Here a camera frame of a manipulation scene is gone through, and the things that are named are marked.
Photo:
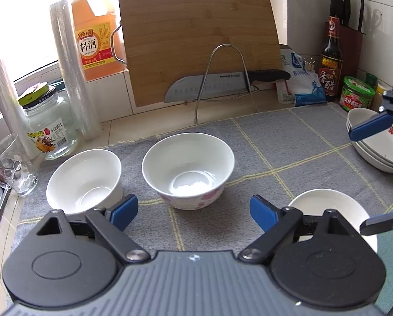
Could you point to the green-lidded sauce jar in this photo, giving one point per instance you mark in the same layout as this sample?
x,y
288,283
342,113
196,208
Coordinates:
x,y
356,97

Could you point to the glass jar with dark lid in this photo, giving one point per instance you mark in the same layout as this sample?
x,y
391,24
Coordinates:
x,y
51,128

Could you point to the small yellowish jar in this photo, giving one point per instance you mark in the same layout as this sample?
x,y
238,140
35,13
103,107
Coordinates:
x,y
379,98

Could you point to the white porcelain bowl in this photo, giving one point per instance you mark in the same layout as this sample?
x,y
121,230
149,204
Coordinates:
x,y
186,164
84,177
331,204

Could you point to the wide plastic wrap roll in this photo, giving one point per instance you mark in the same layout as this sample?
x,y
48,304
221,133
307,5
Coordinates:
x,y
73,72

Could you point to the dark red knife block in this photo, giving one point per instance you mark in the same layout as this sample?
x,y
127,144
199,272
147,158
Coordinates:
x,y
351,49

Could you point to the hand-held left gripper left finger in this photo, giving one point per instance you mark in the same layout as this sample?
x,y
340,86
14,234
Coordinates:
x,y
125,210

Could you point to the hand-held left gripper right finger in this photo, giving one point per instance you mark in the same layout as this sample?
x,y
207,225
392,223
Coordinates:
x,y
264,215

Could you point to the clear glass cup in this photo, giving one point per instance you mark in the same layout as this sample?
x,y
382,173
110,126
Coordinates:
x,y
13,171

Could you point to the grey and teal checked mat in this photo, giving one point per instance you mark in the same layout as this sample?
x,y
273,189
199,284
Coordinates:
x,y
282,144

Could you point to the narrow plastic wrap roll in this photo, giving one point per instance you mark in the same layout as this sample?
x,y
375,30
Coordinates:
x,y
4,95

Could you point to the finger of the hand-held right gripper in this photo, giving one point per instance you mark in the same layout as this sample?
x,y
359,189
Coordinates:
x,y
369,128
381,222

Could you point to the bamboo cutting board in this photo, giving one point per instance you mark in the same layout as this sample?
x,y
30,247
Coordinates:
x,y
199,33

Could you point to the orange cooking wine bottle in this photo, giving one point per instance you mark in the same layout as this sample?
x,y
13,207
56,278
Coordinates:
x,y
96,39

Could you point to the white and blue salt bag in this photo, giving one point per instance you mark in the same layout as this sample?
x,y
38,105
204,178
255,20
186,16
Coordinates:
x,y
302,82

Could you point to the dark vinegar bottle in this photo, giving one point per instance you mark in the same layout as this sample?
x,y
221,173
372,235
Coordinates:
x,y
331,72

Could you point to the small green-capped bottle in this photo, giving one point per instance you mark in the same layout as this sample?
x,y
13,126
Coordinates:
x,y
371,79

